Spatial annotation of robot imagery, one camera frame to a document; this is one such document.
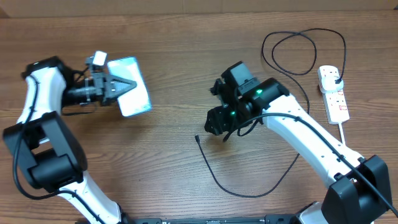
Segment smartphone with blue screen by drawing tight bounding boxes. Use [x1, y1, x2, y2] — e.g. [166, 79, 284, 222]
[107, 57, 152, 117]

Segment black USB charging cable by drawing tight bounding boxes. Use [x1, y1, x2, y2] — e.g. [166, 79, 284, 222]
[194, 28, 347, 198]

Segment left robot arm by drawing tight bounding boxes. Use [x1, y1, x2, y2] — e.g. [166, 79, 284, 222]
[2, 52, 150, 223]

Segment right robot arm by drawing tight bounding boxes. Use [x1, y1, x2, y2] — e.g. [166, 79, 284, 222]
[205, 61, 397, 223]

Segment white charger plug adapter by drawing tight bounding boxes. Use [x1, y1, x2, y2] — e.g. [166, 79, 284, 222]
[319, 76, 344, 93]

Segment white power strip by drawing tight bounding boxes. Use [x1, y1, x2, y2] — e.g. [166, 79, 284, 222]
[317, 65, 351, 125]

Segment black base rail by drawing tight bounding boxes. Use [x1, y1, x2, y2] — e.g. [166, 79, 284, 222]
[74, 202, 324, 224]

